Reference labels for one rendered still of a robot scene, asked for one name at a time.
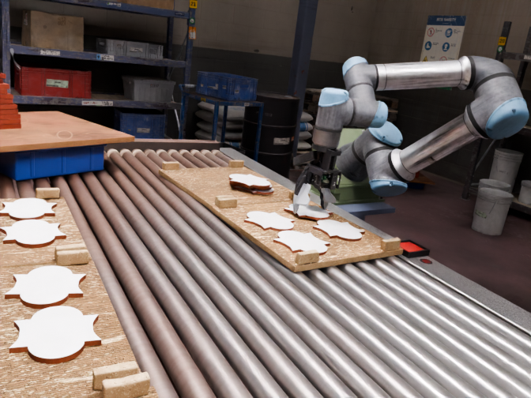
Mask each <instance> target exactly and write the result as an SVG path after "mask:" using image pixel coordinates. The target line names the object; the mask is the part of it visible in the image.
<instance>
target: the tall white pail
mask: <svg viewBox="0 0 531 398"><path fill-rule="evenodd" d="M523 155H524V153H522V152H518V151H514V150H510V149H505V148H495V153H494V156H493V157H494V159H493V163H492V167H491V173H490V176H489V179H492V180H497V181H500V182H505V183H508V184H510V185H511V188H510V192H509V193H512V190H513V187H514V183H515V179H516V177H517V174H518V169H519V167H520V163H521V162H522V160H523V159H522V157H523Z"/></svg>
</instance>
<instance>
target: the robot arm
mask: <svg viewBox="0 0 531 398"><path fill-rule="evenodd" d="M342 69H343V80H344V82H345V87H346V91H345V90H342V89H338V88H324V89H323V90H322V93H321V95H320V99H319V103H318V113H317V118H316V122H315V127H314V133H313V138H312V141H313V143H312V148H313V149H315V150H317V151H312V152H308V153H305V154H300V155H298V156H296V157H293V164H294V166H298V167H304V166H306V167H305V168H304V171H303V172H302V174H301V175H300V176H299V177H298V179H297V182H296V187H295V191H294V198H293V212H294V213H295V214H296V212H297V211H298V209H299V205H308V204H309V202H310V198H309V196H308V193H309V191H310V189H311V186H310V185H308V184H311V185H313V186H314V188H316V189H318V191H319V192H320V199H321V204H320V205H321V206H322V209H324V210H326V208H327V205H328V202H329V203H336V198H335V197H334V196H333V195H332V193H331V192H330V190H335V188H337V189H339V185H340V181H341V174H343V175H344V176H345V177H346V178H347V179H349V180H351V181H354V182H362V181H363V180H365V179H366V178H367V177H368V178H369V184H370V185H371V190H372V192H373V193H374V194H376V195H378V196H381V197H392V196H397V195H400V194H402V193H404V192H405V191H406V190H407V187H408V186H407V184H406V183H407V182H410V181H412V180H413V179H414V178H415V176H416V172H418V171H420V170H422V169H424V168H425V167H427V166H429V165H431V164H433V163H434V162H436V161H438V160H440V159H442V158H443V157H445V156H448V155H449V154H451V153H452V152H455V151H456V150H458V149H460V148H462V147H464V146H465V145H467V144H469V143H471V142H472V141H475V140H476V139H478V138H479V137H481V138H484V139H488V138H492V139H495V140H499V139H503V138H504V137H505V138H507V137H510V136H512V135H514V134H516V133H517V132H518V131H520V130H521V129H522V128H523V127H524V126H525V124H526V123H527V121H528V119H529V111H528V108H527V103H526V101H525V100H524V98H523V95H522V93H521V90H520V88H519V86H518V83H517V81H516V77H515V75H514V73H513V71H512V70H511V69H510V68H509V67H508V66H506V65H505V64H503V63H502V62H499V61H497V60H495V59H492V58H485V57H481V56H462V57H460V58H459V60H452V61H437V62H406V63H391V64H375V65H368V63H367V60H366V59H365V58H361V57H353V58H350V59H349V60H347V61H346V62H345V63H344V65H343V67H342ZM445 87H459V88H460V89H461V90H467V89H468V90H470V91H472V92H473V95H474V97H475V100H474V101H472V102H471V103H470V104H468V105H467V106H466V108H465V113H463V114H462V115H459V116H458V117H456V118H455V119H453V120H451V121H450V122H448V123H447V124H445V125H444V126H441V127H440V128H438V129H437V130H435V131H433V132H432V133H429V134H428V135H427V136H425V137H423V138H421V139H420V140H418V141H417V142H415V143H413V144H412V145H410V146H409V147H407V148H405V149H403V150H400V149H397V147H398V146H400V145H401V142H402V141H403V138H402V135H401V132H400V131H399V129H398V128H397V127H396V126H395V125H393V124H392V123H390V122H388V121H387V117H388V108H387V105H386V104H385V103H383V102H380V101H376V98H375V92H374V91H385V90H400V89H415V88H445ZM343 126H357V127H365V128H367V129H366V130H365V131H364V132H363V133H362V134H361V135H359V136H358V137H357V138H356V139H355V140H354V141H353V142H350V143H348V144H346V145H342V146H341V147H340V148H339V149H337V148H338V145H339V143H340V138H341V132H342V128H343ZM335 164H336V165H337V168H338V169H336V168H335ZM338 175H339V176H340V177H339V181H338V184H337V176H338Z"/></svg>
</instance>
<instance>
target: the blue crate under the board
mask: <svg viewBox="0 0 531 398"><path fill-rule="evenodd" d="M104 146H107V144H102V145H84V146H74V147H64V148H45V149H36V150H26V151H16V152H0V173H2V174H4V175H6V176H8V177H10V178H12V179H14V180H15V181H22V180H29V179H35V178H46V177H53V176H59V175H71V174H78V173H85V172H90V171H102V170H103V169H104Z"/></svg>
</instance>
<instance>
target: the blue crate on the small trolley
mask: <svg viewBox="0 0 531 398"><path fill-rule="evenodd" d="M197 76H198V79H197V80H198V82H197V87H196V92H197V93H198V94H202V95H205V96H211V97H214V98H218V99H221V100H227V101H255V100H256V98H257V95H256V90H257V83H258V79H255V78H251V77H244V76H240V75H235V74H230V73H218V72H205V71H198V75H197Z"/></svg>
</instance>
